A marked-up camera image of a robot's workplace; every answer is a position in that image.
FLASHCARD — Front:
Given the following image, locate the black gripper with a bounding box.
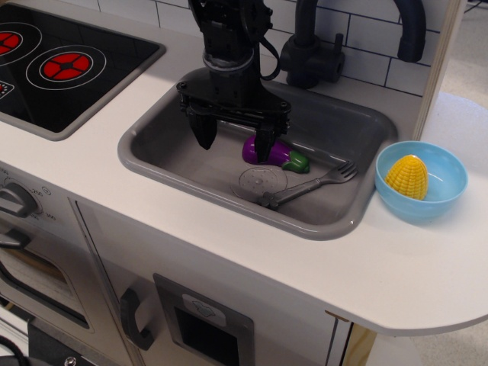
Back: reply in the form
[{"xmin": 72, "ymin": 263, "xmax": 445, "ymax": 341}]
[{"xmin": 176, "ymin": 56, "xmax": 291, "ymax": 163}]

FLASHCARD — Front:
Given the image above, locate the yellow toy corn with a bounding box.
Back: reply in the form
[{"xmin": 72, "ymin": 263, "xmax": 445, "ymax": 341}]
[{"xmin": 384, "ymin": 155, "xmax": 429, "ymax": 201}]

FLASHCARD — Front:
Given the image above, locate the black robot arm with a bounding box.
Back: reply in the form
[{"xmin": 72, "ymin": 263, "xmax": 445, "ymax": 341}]
[{"xmin": 176, "ymin": 1, "xmax": 291, "ymax": 162}]

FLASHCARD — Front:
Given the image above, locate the grey sink basin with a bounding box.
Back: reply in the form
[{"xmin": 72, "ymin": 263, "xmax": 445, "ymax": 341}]
[{"xmin": 117, "ymin": 82, "xmax": 397, "ymax": 240}]

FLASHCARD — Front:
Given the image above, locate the light blue bowl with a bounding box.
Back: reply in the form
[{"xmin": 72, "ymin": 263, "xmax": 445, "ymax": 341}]
[{"xmin": 375, "ymin": 141, "xmax": 468, "ymax": 223}]

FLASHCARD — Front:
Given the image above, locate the purple toy eggplant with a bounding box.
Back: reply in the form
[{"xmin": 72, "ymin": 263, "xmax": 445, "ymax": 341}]
[{"xmin": 242, "ymin": 136, "xmax": 310, "ymax": 174}]

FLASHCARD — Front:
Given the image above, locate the grey toy fork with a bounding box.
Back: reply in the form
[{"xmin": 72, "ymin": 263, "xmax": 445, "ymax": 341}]
[{"xmin": 258, "ymin": 161, "xmax": 358, "ymax": 210}]

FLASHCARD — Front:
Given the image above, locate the black faucet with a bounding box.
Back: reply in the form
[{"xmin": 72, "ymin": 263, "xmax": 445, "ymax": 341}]
[{"xmin": 280, "ymin": 0, "xmax": 426, "ymax": 89}]

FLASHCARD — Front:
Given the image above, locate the black toy stovetop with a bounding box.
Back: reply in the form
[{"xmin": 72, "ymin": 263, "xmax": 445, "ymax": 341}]
[{"xmin": 1, "ymin": 3, "xmax": 165, "ymax": 141}]

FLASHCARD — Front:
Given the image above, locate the grey dispenser panel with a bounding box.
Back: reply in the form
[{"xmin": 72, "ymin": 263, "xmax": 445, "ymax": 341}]
[{"xmin": 153, "ymin": 274, "xmax": 255, "ymax": 366}]

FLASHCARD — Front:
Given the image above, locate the grey oven knob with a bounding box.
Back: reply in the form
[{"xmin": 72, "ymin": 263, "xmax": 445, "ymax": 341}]
[{"xmin": 1, "ymin": 181, "xmax": 43, "ymax": 218}]

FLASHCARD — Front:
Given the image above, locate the grey cabinet door handle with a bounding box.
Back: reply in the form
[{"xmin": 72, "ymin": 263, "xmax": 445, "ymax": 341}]
[{"xmin": 120, "ymin": 288, "xmax": 154, "ymax": 351}]

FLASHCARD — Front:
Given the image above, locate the grey oven door handle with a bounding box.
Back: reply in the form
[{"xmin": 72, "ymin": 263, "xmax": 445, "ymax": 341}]
[{"xmin": 0, "ymin": 229, "xmax": 31, "ymax": 250}]

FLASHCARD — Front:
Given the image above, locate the black cable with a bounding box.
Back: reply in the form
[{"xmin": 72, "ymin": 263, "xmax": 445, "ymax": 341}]
[{"xmin": 0, "ymin": 335, "xmax": 24, "ymax": 366}]

